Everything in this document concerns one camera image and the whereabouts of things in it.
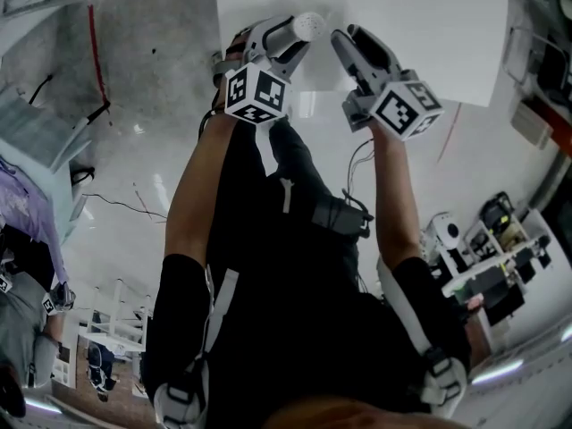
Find white metal frame table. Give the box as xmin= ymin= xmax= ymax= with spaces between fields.
xmin=82 ymin=277 xmax=151 ymax=355

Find white harness strap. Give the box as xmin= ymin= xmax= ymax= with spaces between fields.
xmin=153 ymin=266 xmax=240 ymax=429
xmin=377 ymin=257 xmax=469 ymax=419

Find cardboard box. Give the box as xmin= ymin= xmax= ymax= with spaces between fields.
xmin=510 ymin=98 xmax=555 ymax=150

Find black belt pack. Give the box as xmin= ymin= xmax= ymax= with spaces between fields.
xmin=311 ymin=196 xmax=374 ymax=240

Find person's left forearm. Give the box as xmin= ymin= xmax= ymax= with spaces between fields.
xmin=164 ymin=113 xmax=252 ymax=270

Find white cotton swab container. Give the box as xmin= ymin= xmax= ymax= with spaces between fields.
xmin=292 ymin=12 xmax=331 ymax=44

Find white equipment rack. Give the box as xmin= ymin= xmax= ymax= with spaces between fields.
xmin=422 ymin=190 xmax=553 ymax=312

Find red floor cable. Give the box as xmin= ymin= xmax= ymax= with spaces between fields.
xmin=87 ymin=3 xmax=112 ymax=111

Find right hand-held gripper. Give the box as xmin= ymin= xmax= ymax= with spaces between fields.
xmin=330 ymin=23 xmax=446 ymax=143

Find person's black trousers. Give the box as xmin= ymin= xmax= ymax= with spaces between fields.
xmin=203 ymin=116 xmax=379 ymax=312

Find thin black cable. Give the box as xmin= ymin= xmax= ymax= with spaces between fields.
xmin=341 ymin=137 xmax=376 ymax=209

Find black office chair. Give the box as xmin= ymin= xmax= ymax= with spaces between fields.
xmin=500 ymin=23 xmax=572 ymax=100

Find grey wrist strap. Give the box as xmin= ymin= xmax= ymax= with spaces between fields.
xmin=210 ymin=51 xmax=245 ymax=89

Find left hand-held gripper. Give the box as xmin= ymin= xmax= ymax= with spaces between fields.
xmin=223 ymin=14 xmax=310 ymax=126

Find pale green shelf unit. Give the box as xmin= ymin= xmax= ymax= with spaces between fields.
xmin=0 ymin=85 xmax=93 ymax=245

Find person's right forearm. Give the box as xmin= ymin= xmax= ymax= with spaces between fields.
xmin=372 ymin=125 xmax=425 ymax=273

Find person's left hand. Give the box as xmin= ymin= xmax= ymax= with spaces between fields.
xmin=224 ymin=29 xmax=249 ymax=64

